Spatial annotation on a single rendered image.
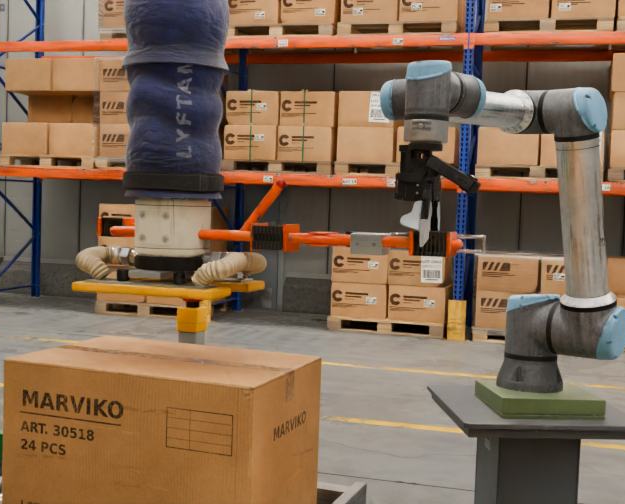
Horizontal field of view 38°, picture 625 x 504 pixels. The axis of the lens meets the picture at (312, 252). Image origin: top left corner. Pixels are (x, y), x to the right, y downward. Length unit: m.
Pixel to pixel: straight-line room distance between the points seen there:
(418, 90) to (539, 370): 1.07
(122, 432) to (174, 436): 0.12
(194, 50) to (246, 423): 0.79
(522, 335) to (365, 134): 6.72
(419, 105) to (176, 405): 0.78
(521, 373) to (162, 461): 1.14
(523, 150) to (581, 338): 6.53
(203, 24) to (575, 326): 1.28
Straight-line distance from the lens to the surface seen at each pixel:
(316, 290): 10.54
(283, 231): 1.90
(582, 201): 2.46
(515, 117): 2.40
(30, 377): 2.05
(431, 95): 1.83
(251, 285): 2.05
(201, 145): 1.98
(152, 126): 1.98
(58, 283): 11.91
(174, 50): 1.97
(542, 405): 2.54
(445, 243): 1.82
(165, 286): 1.93
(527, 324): 2.61
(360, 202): 10.52
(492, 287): 8.96
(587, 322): 2.53
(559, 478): 2.68
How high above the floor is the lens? 1.31
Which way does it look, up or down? 3 degrees down
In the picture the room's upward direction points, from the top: 2 degrees clockwise
